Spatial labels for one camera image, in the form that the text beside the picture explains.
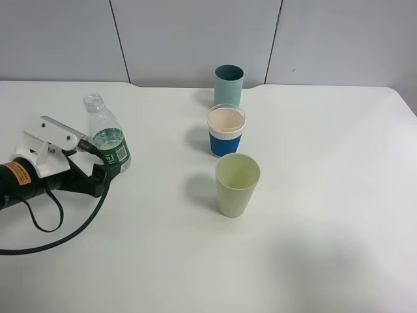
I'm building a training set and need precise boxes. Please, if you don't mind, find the light green plastic cup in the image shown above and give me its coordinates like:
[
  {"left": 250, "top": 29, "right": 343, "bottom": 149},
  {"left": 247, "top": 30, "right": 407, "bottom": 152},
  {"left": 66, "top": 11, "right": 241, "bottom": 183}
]
[{"left": 215, "top": 153, "right": 261, "bottom": 218}]

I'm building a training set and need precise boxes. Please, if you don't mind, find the teal cylindrical cup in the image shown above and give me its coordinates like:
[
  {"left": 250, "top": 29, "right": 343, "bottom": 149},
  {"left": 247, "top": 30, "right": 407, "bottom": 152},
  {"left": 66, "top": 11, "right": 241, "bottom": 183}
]
[{"left": 214, "top": 65, "right": 244, "bottom": 106}]

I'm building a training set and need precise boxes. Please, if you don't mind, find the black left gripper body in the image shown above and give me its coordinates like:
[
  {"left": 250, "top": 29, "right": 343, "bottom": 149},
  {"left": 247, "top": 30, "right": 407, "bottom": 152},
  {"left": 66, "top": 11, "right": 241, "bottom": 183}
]
[{"left": 1, "top": 158, "right": 70, "bottom": 209}]

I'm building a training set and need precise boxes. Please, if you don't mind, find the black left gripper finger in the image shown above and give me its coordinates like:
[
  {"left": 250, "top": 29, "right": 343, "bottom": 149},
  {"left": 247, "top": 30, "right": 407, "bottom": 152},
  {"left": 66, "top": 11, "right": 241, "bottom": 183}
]
[
  {"left": 66, "top": 158, "right": 120, "bottom": 198},
  {"left": 62, "top": 146, "right": 101, "bottom": 163}
]

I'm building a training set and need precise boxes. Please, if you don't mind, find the blue sleeved cream cup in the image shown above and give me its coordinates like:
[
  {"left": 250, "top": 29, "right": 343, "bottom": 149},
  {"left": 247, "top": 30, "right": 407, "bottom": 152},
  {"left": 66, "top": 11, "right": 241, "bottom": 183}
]
[{"left": 207, "top": 104, "right": 246, "bottom": 158}]

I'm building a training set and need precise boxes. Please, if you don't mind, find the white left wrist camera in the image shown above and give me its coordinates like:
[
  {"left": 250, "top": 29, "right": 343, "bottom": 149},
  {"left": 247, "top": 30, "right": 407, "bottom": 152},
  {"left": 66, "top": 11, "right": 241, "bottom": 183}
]
[{"left": 10, "top": 115, "right": 88, "bottom": 179}]

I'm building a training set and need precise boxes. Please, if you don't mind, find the clear bottle with green label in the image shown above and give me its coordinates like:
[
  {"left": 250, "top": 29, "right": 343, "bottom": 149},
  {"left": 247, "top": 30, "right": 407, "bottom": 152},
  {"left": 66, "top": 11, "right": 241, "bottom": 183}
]
[{"left": 83, "top": 93, "right": 132, "bottom": 173}]

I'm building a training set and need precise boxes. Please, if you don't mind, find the black braided left camera cable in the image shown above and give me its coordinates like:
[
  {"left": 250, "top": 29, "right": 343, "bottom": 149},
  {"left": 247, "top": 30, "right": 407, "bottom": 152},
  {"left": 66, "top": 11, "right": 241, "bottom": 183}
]
[{"left": 0, "top": 140, "right": 113, "bottom": 257}]

